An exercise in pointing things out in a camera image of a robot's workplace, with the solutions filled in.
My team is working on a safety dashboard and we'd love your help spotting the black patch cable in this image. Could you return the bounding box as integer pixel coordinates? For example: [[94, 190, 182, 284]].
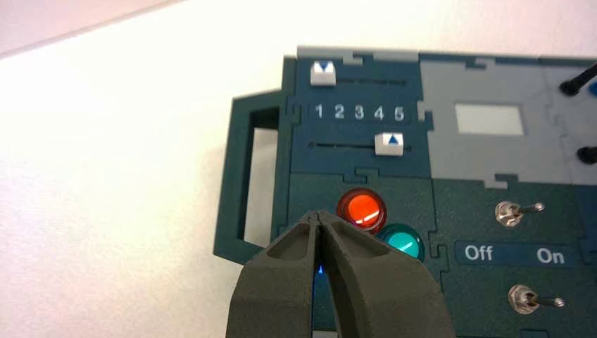
[[559, 63, 597, 165]]

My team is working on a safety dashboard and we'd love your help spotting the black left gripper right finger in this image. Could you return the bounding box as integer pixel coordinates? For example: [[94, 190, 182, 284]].
[[318, 212, 456, 338]]

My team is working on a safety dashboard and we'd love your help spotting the green push button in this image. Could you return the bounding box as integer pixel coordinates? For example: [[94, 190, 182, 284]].
[[375, 223, 426, 262]]

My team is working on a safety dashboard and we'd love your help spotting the white slider knob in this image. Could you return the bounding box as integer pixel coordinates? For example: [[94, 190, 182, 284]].
[[374, 132, 406, 157], [310, 61, 337, 87]]

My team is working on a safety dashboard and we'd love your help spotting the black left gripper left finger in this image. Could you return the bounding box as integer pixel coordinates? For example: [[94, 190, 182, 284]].
[[226, 211, 321, 338]]

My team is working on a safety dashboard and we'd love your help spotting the metal toggle switch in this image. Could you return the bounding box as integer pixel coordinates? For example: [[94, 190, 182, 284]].
[[507, 284, 566, 314], [495, 201, 546, 229]]

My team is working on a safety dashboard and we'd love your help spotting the white display window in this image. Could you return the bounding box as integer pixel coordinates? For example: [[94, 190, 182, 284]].
[[454, 103, 524, 137]]

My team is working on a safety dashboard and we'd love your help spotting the red push button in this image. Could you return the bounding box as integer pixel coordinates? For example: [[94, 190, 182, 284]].
[[337, 187, 388, 234]]

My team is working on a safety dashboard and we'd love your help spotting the teal and grey control box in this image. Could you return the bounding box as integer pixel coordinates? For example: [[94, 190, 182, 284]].
[[213, 45, 597, 338]]

